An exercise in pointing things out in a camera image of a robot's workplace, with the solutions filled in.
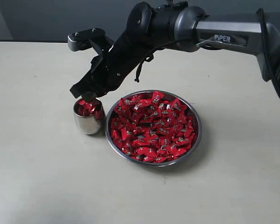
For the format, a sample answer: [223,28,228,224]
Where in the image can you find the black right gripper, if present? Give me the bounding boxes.
[70,35,152,102]

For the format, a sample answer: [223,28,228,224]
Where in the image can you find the red candy newest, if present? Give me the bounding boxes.
[77,99,100,117]

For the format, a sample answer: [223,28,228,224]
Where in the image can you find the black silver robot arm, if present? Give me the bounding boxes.
[68,1,280,101]

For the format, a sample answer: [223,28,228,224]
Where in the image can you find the stainless steel cup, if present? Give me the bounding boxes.
[73,98,105,135]

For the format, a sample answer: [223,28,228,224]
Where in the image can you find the steel bowl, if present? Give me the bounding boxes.
[105,90,202,167]

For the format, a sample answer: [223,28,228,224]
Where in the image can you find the red candy left of pile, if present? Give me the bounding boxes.
[119,105,133,119]

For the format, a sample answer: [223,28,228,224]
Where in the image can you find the red candy of pile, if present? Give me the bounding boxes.
[151,91,165,104]
[119,105,133,119]
[135,147,157,158]

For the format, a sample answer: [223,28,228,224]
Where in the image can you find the red candy top of pile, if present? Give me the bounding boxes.
[151,91,165,104]

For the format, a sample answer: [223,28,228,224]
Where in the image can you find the red candy front of pile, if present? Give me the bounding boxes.
[135,147,157,158]

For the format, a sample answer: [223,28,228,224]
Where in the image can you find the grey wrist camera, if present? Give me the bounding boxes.
[67,28,114,55]

